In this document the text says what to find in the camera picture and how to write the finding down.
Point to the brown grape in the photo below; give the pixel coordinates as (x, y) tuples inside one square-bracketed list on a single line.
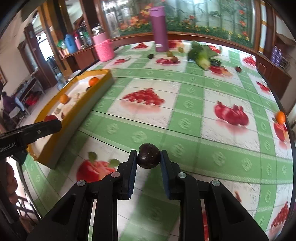
[(174, 59)]

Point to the purple spray cans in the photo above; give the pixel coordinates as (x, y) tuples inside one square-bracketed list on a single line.
[(276, 56)]

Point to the dark plum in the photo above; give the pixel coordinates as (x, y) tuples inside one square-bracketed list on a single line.
[(149, 156)]

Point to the dark fruit far right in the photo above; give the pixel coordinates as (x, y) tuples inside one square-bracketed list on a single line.
[(238, 69)]

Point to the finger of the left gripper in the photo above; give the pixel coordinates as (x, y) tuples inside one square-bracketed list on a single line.
[(35, 131)]

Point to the person's left hand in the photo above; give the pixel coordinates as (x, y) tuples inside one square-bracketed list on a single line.
[(11, 184)]

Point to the green leafy cabbage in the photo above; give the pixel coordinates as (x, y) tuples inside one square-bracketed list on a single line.
[(204, 55)]

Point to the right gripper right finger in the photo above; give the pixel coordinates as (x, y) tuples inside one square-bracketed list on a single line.
[(171, 181)]

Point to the small orange at edge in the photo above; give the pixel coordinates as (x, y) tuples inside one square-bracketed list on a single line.
[(280, 117)]

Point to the bright orange mandarin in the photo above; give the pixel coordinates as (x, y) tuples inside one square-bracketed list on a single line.
[(92, 81)]

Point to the green grape middle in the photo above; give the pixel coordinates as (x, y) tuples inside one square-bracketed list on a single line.
[(169, 54)]

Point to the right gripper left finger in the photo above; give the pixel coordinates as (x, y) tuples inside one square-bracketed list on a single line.
[(127, 172)]

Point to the purple thermos bottle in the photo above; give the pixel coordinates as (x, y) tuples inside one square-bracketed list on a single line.
[(159, 28)]

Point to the pink water bottle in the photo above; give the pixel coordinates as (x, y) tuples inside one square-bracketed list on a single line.
[(77, 42)]

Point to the pink knit-sleeved jar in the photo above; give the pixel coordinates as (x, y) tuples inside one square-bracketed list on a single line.
[(102, 44)]

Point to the dark orange mandarin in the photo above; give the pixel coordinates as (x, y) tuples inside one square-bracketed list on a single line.
[(64, 99)]

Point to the blue plastic jug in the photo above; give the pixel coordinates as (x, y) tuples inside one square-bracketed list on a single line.
[(70, 43)]

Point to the yellow-rimmed white tray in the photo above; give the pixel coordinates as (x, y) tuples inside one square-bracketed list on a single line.
[(47, 150)]

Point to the red tomato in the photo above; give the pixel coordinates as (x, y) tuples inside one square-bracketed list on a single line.
[(50, 117)]

